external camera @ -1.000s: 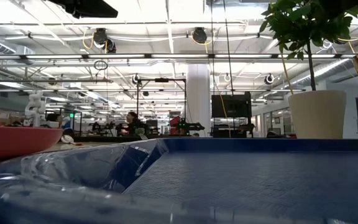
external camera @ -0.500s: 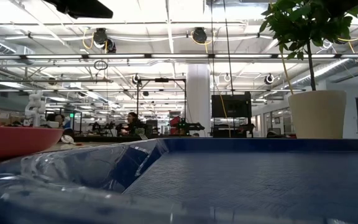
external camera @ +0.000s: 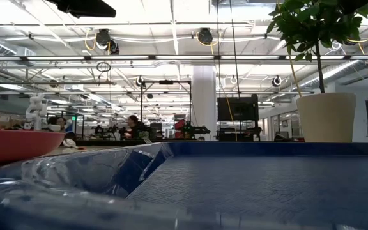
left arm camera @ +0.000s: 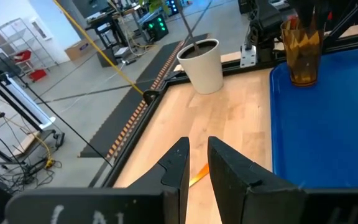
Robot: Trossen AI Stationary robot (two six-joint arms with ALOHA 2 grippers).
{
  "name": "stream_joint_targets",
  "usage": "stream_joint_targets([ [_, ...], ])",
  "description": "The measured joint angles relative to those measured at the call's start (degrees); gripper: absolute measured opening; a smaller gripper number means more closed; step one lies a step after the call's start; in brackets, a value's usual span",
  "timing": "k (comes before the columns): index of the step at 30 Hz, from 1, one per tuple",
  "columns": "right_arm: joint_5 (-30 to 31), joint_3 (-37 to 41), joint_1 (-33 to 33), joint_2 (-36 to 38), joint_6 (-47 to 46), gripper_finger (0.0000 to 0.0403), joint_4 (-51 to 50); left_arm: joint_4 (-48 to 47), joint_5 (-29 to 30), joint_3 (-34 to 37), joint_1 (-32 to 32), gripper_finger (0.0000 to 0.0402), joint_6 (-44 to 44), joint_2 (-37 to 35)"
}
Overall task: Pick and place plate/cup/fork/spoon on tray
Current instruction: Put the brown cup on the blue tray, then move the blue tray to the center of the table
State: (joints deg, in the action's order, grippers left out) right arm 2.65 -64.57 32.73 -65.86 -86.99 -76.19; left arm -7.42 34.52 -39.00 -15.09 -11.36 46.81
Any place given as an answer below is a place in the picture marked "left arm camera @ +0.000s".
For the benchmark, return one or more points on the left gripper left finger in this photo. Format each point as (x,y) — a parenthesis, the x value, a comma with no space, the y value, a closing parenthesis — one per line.
(174,174)

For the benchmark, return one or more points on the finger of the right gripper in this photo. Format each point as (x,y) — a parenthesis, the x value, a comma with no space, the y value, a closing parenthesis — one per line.
(323,12)
(304,12)

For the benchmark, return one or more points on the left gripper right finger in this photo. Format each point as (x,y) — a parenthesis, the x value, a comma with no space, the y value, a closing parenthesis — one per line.
(238,186)

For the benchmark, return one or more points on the amber plastic cup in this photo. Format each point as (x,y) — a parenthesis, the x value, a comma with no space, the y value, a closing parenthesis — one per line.
(303,59)

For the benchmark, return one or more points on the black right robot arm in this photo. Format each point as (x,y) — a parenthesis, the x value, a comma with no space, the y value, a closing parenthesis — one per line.
(264,28)

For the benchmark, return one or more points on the blue plastic tray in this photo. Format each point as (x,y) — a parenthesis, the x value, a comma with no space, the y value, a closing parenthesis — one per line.
(328,124)

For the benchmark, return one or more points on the black orange-striped floor mat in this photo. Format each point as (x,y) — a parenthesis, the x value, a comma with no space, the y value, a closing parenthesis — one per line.
(120,124)

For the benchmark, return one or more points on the white plant pot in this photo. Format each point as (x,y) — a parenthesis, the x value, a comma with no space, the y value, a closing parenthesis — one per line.
(204,73)

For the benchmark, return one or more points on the computer with green lights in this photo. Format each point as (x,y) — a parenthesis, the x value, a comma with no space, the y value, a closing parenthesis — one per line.
(157,29)

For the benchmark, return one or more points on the cardboard box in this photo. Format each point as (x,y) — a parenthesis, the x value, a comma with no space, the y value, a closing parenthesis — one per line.
(79,49)

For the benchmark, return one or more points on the black workstation desk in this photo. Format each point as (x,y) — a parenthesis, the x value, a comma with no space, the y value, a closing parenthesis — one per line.
(104,28)

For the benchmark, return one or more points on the black cart with white panel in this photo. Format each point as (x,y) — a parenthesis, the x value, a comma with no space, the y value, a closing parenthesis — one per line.
(26,99)

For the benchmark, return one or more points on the black monitor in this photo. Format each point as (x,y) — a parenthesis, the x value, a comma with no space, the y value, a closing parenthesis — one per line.
(89,6)

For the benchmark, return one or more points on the white arm base bracket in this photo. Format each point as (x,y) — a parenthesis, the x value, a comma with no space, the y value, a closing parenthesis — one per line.
(248,56)

